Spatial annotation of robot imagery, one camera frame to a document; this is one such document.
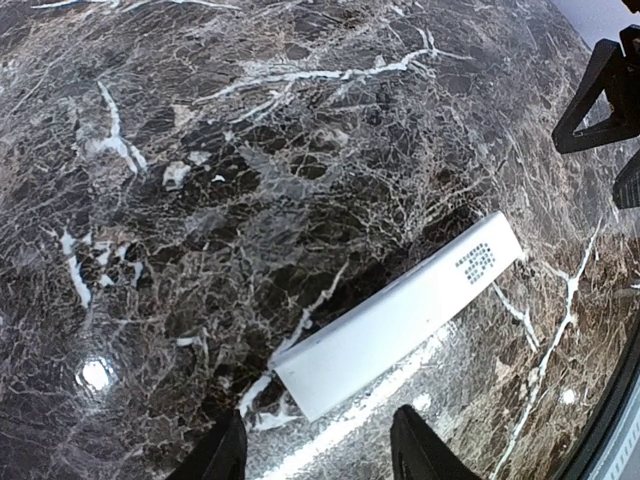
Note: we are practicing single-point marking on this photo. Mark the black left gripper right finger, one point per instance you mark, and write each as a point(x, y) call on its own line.
point(418, 453)

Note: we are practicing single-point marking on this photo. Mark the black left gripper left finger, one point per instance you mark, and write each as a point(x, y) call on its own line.
point(220, 455)

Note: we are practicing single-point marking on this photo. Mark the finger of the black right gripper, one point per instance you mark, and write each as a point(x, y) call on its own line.
point(613, 72)
point(626, 188)

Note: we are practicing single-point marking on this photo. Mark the black front table rail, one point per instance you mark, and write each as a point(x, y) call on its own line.
point(622, 387)

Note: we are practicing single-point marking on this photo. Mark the grey slotted cable duct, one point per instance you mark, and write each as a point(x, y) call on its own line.
point(620, 459)

